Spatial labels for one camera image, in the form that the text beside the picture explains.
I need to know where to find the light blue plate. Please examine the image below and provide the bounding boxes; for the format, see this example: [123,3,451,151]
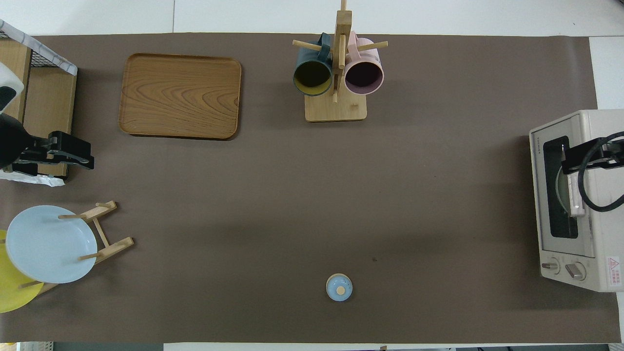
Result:
[5,205,98,284]

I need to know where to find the large brown table mat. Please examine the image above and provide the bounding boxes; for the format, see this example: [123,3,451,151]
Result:
[0,33,622,344]

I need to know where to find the pink ceramic mug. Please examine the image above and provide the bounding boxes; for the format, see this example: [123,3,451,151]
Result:
[344,32,385,96]

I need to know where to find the rectangular wooden serving tray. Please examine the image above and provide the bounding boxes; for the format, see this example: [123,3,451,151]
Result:
[118,53,242,140]

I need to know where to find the white checked cloth liner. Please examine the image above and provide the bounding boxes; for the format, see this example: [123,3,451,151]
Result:
[0,19,78,187]

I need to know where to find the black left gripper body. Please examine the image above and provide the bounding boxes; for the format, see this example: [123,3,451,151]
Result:
[0,114,53,177]

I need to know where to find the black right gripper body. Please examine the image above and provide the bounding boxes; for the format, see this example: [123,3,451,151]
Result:
[604,141,624,169]

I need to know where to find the dark teal mug yellow inside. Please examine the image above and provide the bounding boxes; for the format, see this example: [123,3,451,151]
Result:
[292,33,333,97]

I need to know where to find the white toaster oven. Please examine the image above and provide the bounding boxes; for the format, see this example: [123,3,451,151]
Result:
[529,109,624,293]

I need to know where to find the wooden mug tree stand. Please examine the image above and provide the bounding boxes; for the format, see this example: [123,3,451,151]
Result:
[292,0,389,122]

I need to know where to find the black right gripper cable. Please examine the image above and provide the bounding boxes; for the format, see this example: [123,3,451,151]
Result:
[577,131,624,213]

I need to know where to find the pale green plate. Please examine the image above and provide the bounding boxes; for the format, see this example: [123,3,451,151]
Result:
[556,168,572,215]

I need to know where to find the yellow plate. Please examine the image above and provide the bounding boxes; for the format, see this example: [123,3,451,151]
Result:
[0,229,44,313]

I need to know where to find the small blue lid wooden knob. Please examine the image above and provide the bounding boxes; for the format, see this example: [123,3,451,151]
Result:
[326,273,353,302]

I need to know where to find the wooden plate rack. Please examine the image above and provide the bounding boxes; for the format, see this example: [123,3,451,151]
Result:
[19,200,135,295]

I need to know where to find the wooden shelf black wire basket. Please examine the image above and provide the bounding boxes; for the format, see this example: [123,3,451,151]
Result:
[0,19,78,178]

